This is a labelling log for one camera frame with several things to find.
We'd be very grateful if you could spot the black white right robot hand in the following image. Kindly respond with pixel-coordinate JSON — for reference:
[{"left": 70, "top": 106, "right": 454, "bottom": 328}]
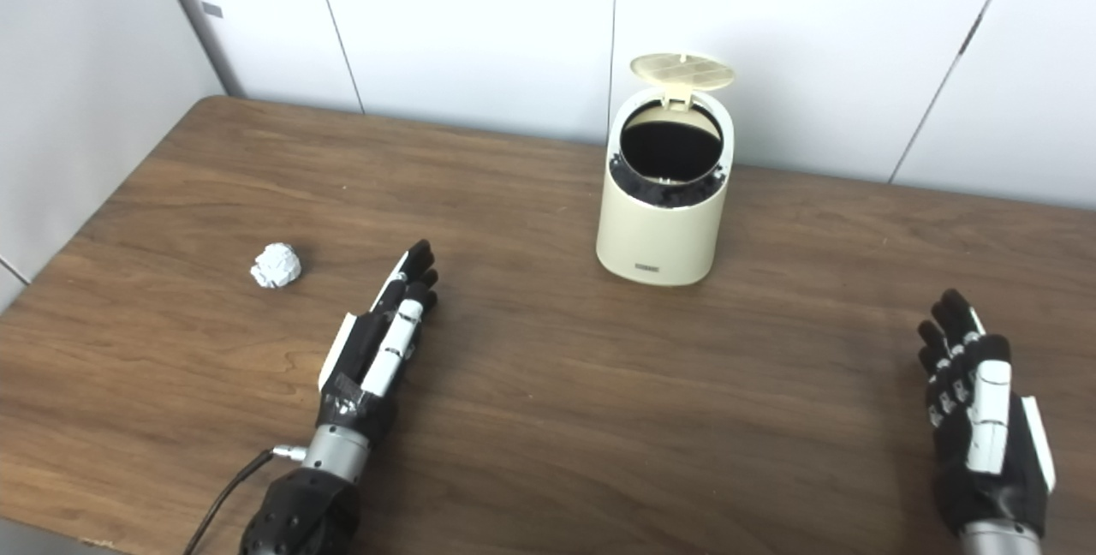
[{"left": 917, "top": 289, "right": 1057, "bottom": 539}]

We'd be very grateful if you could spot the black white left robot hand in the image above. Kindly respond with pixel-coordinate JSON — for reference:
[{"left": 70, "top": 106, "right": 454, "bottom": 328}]
[{"left": 317, "top": 239, "right": 439, "bottom": 445}]

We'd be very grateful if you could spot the white paper ball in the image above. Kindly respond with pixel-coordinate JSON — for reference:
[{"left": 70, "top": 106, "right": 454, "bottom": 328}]
[{"left": 250, "top": 242, "right": 303, "bottom": 289}]

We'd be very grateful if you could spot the cream-colored desktop trash bin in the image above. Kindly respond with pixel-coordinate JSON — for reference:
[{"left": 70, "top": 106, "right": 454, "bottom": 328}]
[{"left": 596, "top": 52, "right": 736, "bottom": 287}]

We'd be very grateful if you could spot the cream round bin lid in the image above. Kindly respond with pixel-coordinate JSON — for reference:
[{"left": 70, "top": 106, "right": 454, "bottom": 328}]
[{"left": 630, "top": 52, "right": 736, "bottom": 110}]

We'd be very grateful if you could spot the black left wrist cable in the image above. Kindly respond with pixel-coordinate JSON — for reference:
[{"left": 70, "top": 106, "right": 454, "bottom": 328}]
[{"left": 182, "top": 445, "right": 307, "bottom": 555}]

